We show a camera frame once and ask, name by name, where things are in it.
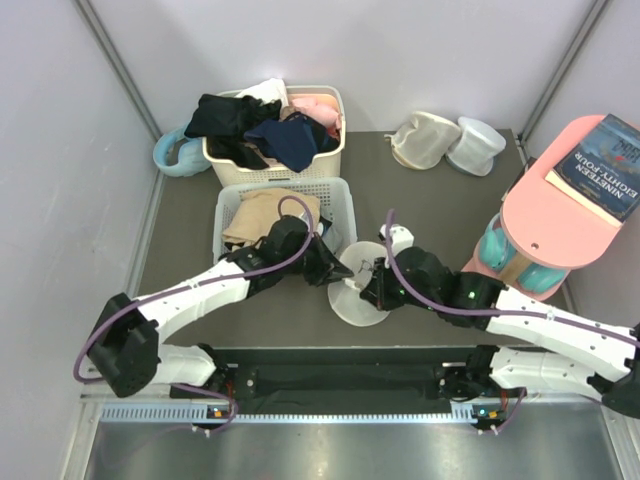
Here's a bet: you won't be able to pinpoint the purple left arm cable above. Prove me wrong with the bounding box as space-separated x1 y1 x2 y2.
73 195 322 436

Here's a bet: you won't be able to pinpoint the beige folded garment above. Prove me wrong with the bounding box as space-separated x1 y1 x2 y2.
222 188 321 249

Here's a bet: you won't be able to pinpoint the pink two-tier side table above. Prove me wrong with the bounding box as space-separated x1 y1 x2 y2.
463 114 620 290

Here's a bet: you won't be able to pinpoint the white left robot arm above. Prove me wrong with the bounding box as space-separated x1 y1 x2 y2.
86 215 353 398

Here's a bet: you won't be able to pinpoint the white perforated basket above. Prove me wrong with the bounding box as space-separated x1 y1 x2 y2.
212 177 358 263

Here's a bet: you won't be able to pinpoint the beige mesh laundry bag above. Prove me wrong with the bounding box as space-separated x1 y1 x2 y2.
385 111 461 171

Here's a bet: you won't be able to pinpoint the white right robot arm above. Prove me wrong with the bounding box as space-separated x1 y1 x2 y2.
360 223 639 418

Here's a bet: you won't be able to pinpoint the navy blue garment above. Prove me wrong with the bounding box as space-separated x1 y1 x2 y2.
244 112 340 173

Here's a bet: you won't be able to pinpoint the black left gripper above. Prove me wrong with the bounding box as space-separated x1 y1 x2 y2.
278 231 351 287

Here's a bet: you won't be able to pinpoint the blue paperback book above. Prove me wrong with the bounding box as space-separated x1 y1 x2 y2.
545 114 639 228

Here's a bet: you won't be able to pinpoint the white mesh laundry bag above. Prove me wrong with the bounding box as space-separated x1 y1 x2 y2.
328 241 389 327
445 116 506 177

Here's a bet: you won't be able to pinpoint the teal headphones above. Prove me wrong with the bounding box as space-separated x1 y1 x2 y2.
479 213 569 294

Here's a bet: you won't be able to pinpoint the white garment in basket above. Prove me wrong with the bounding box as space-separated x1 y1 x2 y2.
235 78 289 107

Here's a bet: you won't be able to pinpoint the cream laundry basket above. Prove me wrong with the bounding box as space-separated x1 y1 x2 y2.
201 85 346 187

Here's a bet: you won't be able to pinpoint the pink garment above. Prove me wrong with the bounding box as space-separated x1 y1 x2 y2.
291 96 342 139

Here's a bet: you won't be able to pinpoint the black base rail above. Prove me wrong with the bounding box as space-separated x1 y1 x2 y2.
169 346 531 416

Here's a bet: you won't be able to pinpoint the black garment in basket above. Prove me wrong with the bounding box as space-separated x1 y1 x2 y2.
184 94 282 170

